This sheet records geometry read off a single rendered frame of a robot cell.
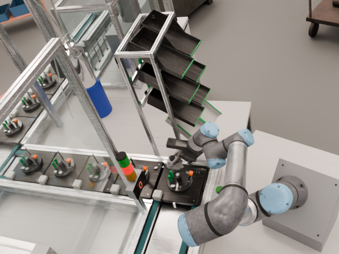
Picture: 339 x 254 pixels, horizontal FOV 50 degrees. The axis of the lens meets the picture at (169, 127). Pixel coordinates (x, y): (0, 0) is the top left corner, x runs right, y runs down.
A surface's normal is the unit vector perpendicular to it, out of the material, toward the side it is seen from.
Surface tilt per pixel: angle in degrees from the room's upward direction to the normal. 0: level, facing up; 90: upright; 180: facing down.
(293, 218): 44
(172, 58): 25
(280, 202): 39
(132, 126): 0
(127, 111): 0
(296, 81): 0
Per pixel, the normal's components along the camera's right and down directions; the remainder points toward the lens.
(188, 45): 0.16, -0.54
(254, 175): -0.22, -0.68
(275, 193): -0.47, -0.08
